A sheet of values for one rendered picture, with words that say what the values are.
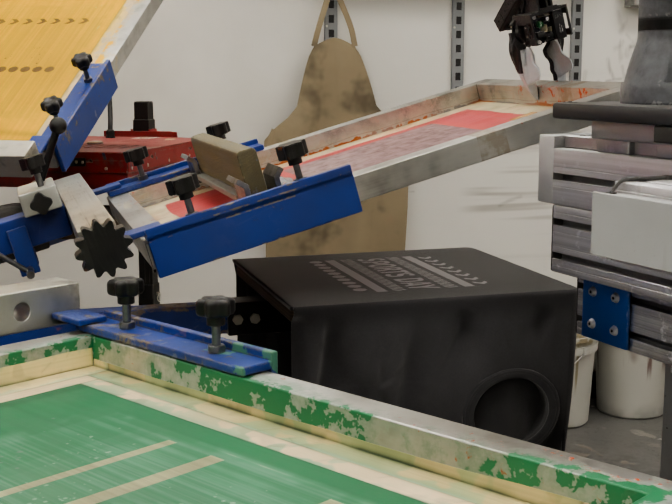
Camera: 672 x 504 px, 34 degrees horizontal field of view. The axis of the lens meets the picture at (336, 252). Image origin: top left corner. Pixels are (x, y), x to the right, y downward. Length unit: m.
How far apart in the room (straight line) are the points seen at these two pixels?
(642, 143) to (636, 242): 0.22
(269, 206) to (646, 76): 0.53
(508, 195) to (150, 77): 1.40
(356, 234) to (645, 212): 2.81
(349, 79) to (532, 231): 0.95
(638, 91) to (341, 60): 2.62
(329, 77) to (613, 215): 2.76
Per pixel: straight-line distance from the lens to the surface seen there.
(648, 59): 1.34
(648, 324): 1.42
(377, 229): 3.98
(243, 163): 1.60
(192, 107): 3.82
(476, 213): 4.16
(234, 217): 1.51
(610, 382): 4.29
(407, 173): 1.58
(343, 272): 1.91
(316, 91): 3.86
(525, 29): 1.95
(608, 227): 1.20
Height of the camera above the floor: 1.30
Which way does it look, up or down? 9 degrees down
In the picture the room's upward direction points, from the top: straight up
